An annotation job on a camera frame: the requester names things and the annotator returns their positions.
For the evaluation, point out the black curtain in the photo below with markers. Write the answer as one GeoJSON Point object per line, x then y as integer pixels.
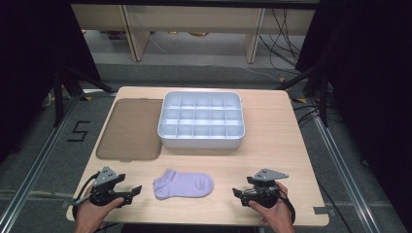
{"type": "Point", "coordinates": [369, 81]}
{"type": "Point", "coordinates": [35, 48]}

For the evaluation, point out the black metal stand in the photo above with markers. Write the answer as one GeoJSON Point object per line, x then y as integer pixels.
{"type": "Point", "coordinates": [320, 93]}
{"type": "Point", "coordinates": [58, 97]}

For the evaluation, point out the light wooden bench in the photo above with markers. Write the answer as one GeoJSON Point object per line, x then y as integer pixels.
{"type": "Point", "coordinates": [194, 19]}

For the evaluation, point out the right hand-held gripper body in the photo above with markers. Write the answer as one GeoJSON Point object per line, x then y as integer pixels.
{"type": "Point", "coordinates": [266, 187]}

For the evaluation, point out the person's right hand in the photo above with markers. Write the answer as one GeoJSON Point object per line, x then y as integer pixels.
{"type": "Point", "coordinates": [275, 216]}

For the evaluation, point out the black tape strip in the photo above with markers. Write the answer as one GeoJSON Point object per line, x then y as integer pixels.
{"type": "Point", "coordinates": [321, 210]}
{"type": "Point", "coordinates": [73, 202]}

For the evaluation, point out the translucent brown lid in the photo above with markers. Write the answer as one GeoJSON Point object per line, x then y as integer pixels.
{"type": "Point", "coordinates": [131, 129]}

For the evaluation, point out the person's left hand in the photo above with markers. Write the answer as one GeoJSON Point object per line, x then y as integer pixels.
{"type": "Point", "coordinates": [92, 216]}

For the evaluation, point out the white divided storage box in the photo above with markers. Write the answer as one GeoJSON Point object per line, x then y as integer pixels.
{"type": "Point", "coordinates": [200, 119]}

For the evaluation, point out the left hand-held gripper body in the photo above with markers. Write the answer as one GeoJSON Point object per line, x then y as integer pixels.
{"type": "Point", "coordinates": [104, 181]}

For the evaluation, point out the aluminium floor rail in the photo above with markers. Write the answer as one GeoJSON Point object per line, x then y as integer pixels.
{"type": "Point", "coordinates": [35, 165]}
{"type": "Point", "coordinates": [346, 174]}

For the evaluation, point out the lavender ankle sock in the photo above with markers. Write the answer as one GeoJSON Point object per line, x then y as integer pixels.
{"type": "Point", "coordinates": [183, 184]}

